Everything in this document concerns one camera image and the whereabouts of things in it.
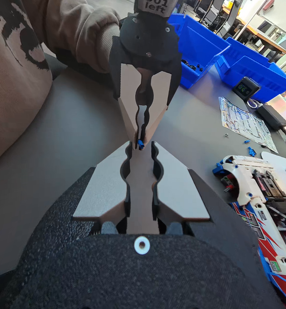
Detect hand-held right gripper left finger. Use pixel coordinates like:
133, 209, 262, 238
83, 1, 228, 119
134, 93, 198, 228
72, 141, 133, 228

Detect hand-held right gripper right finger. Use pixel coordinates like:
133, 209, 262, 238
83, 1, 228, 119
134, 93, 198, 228
151, 141, 210, 229

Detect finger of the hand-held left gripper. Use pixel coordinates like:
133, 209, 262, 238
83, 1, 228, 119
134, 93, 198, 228
118, 63, 143, 150
143, 71, 172, 145

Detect person's left forearm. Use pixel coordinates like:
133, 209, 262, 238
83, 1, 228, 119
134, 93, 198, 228
22, 0, 121, 74

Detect grey desk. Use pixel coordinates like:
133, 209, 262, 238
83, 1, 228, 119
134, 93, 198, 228
0, 65, 286, 309

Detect black brick pieces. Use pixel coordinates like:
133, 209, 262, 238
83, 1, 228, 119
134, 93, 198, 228
181, 60, 204, 72

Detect brick race car model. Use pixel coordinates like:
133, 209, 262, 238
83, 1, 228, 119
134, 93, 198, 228
213, 155, 286, 309

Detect black office chair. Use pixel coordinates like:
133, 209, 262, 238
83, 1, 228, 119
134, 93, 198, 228
197, 0, 225, 27
217, 0, 243, 37

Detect grey office chair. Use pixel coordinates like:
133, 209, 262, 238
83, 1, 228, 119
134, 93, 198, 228
43, 52, 67, 80

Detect black power bank with display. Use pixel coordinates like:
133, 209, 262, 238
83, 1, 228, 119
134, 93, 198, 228
232, 77, 261, 101

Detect printed sticker sheet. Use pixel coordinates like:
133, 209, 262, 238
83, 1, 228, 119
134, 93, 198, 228
218, 97, 279, 154

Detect wide blue storage bin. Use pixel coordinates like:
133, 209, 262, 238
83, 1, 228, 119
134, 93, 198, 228
215, 37, 286, 103

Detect black power adapter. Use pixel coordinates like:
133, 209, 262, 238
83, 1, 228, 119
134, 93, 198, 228
257, 104, 286, 131

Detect person's beige sweatshirt torso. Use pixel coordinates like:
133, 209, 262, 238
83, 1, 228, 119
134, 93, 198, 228
0, 0, 53, 167

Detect wooden office table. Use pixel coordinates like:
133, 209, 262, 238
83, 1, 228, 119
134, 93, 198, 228
222, 7, 286, 55

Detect large whiteboard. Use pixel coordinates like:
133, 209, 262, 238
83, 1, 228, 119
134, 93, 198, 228
258, 0, 286, 42

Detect white cable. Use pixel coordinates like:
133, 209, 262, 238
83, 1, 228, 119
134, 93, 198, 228
247, 98, 264, 110

